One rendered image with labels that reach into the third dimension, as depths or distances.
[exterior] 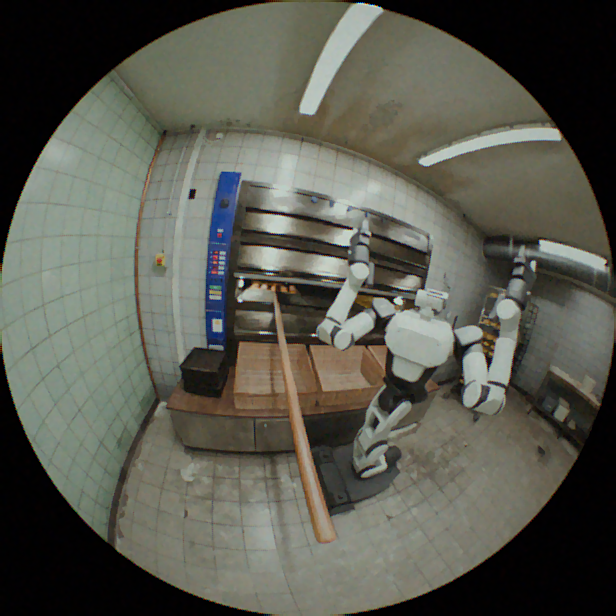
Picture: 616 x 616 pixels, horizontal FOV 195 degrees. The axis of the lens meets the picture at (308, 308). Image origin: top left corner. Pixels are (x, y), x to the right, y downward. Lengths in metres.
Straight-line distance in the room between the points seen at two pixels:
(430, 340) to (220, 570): 1.73
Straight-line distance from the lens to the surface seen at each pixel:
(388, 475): 1.70
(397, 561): 1.75
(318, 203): 1.50
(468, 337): 0.79
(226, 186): 1.47
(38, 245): 1.18
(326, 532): 0.35
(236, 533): 1.55
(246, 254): 1.37
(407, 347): 0.75
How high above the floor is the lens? 1.54
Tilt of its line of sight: 14 degrees down
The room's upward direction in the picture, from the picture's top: 9 degrees clockwise
